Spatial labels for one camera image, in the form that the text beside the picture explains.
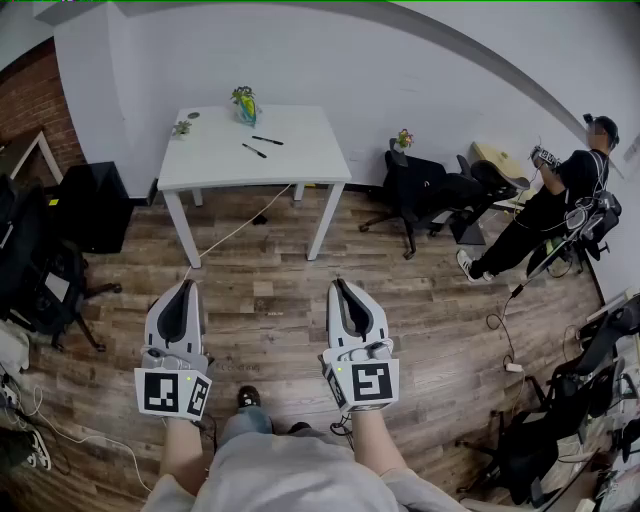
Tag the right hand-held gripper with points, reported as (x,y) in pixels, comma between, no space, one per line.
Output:
(370,382)

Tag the teal yellow pencil pouch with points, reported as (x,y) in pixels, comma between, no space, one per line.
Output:
(246,112)

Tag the white power strip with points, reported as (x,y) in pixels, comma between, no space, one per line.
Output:
(514,367)

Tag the purple flower potted plant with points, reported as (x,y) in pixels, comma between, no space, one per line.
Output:
(243,92)

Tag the black reclined office chair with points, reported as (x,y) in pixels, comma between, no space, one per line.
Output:
(430,195)

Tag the person's dark shoe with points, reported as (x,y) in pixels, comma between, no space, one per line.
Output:
(249,396)

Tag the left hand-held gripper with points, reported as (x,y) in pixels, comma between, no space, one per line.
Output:
(160,392)

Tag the pink yellow flower potted plant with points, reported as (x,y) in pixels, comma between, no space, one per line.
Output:
(403,139)

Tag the black pen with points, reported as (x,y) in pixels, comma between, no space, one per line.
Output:
(254,150)
(267,140)

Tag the white table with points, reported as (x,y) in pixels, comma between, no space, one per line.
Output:
(300,160)

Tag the white metal table frame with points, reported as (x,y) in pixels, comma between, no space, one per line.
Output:
(45,150)

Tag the person's right forearm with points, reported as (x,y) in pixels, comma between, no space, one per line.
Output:
(372,440)

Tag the light wooden desk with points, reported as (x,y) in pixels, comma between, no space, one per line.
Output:
(492,152)

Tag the person's blue jeans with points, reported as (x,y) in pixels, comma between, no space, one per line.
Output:
(246,425)

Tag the small green succulent plant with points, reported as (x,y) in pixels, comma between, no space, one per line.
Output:
(182,128)

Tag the black cabinet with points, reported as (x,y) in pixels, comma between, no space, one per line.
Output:
(92,205)

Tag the person's left forearm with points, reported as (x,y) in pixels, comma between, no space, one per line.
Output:
(181,450)

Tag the person's grey shirt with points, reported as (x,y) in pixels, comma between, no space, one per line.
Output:
(300,475)

